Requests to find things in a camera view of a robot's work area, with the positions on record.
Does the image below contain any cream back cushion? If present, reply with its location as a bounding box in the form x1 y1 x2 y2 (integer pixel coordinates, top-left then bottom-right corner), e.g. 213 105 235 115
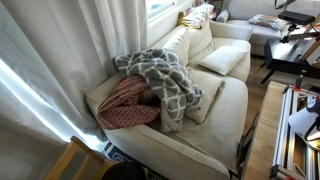
163 22 212 66

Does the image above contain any cream fabric couch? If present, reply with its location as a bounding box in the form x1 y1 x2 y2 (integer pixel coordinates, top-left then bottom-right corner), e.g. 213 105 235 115
85 19 254 180

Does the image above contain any red patterned blanket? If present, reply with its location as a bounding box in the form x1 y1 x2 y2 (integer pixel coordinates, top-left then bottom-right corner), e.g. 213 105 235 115
97 75 161 130

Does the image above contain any white sheer curtain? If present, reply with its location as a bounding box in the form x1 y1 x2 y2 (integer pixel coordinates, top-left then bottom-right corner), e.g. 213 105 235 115
1 0 147 143

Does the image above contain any light wooden stool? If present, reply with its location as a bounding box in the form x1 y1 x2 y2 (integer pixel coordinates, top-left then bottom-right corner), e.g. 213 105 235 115
44 136 116 180

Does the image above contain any black side table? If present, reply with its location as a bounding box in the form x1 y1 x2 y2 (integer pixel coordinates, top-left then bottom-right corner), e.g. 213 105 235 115
260 39 320 85

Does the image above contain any cream square throw pillow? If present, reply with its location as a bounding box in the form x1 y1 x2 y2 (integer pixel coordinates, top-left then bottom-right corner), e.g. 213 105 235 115
198 46 248 75

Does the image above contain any floral yellow pillow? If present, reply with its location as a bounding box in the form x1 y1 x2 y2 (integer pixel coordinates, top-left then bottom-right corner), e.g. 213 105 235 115
178 4 214 29

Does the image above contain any black round pan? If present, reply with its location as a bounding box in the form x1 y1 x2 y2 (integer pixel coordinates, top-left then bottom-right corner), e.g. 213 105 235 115
101 163 146 180

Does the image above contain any patterned cushion on gray sofa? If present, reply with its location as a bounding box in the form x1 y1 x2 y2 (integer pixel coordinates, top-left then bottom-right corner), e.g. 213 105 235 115
249 14 286 30

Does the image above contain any black camera on stand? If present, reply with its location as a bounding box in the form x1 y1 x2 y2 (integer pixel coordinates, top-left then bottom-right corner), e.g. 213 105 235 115
278 11 319 43

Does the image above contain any gray and white patterned blanket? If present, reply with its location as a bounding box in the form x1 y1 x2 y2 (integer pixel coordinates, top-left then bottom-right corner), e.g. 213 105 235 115
114 48 203 132

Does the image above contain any wooden table with metal rails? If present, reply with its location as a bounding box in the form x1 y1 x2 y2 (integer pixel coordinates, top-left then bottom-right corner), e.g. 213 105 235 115
242 82 320 180

